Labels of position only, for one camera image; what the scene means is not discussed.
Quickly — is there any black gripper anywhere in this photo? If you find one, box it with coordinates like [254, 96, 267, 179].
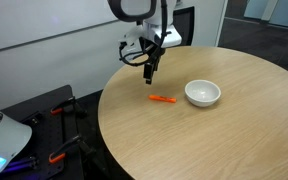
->
[140, 38, 165, 84]

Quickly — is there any orange marker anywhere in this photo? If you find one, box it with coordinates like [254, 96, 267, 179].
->
[148, 95, 177, 103]

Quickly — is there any white ceramic bowl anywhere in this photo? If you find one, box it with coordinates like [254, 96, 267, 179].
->
[184, 80, 221, 107]

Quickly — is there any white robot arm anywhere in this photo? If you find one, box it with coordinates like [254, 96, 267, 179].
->
[0, 0, 175, 173]

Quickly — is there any black mesh office chair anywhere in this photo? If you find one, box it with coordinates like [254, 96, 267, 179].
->
[173, 7, 195, 46]

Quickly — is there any round wooden table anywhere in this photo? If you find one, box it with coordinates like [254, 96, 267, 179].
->
[98, 47, 288, 180]

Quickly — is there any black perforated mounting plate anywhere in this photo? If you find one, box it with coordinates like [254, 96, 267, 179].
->
[0, 85, 84, 180]

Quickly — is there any black cable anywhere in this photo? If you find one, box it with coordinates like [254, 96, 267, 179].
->
[118, 41, 158, 68]

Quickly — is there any orange handled clamp far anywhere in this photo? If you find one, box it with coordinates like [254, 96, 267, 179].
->
[50, 96, 87, 118]

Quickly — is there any orange handled clamp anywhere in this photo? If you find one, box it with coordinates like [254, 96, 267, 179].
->
[48, 135, 96, 164]
[50, 96, 87, 118]

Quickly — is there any orange handled clamp near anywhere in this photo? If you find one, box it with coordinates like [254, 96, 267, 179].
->
[48, 135, 96, 164]

